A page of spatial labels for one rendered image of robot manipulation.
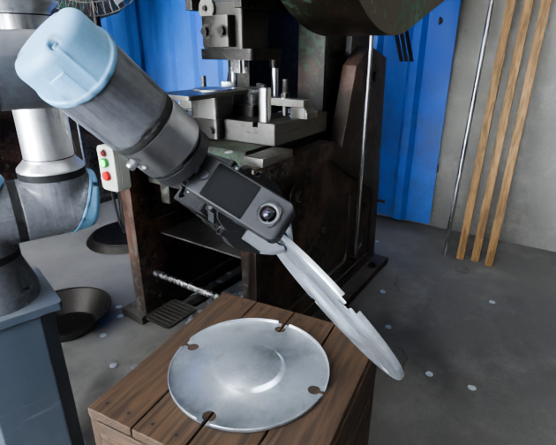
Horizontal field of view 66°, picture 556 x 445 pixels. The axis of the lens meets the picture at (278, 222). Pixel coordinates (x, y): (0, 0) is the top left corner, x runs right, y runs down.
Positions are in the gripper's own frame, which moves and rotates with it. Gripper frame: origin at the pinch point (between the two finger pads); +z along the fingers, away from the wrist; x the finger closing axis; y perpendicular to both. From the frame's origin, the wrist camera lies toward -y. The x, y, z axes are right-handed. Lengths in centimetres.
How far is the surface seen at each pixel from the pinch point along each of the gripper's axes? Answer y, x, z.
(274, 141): 48, -29, 27
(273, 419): 0.0, 22.6, 19.3
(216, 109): 65, -29, 17
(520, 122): 29, -106, 110
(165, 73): 254, -87, 76
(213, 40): 72, -45, 7
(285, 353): 10.4, 14.1, 27.8
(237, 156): 51, -19, 22
